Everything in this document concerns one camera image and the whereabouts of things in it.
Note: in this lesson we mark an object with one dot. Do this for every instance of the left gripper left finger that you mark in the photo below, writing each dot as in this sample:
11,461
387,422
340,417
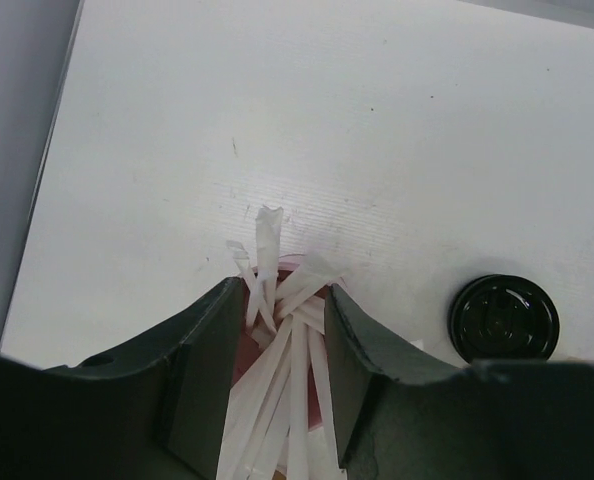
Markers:
153,407

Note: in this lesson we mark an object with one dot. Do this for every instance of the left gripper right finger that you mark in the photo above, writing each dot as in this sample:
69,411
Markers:
400,413

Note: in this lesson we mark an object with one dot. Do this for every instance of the stack of black lids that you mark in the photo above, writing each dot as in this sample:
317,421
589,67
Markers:
503,317

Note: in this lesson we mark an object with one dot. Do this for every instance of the white wrapped straws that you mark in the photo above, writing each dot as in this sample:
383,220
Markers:
279,420

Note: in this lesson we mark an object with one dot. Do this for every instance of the pink straw holder cup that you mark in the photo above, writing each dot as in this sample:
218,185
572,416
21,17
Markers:
242,360

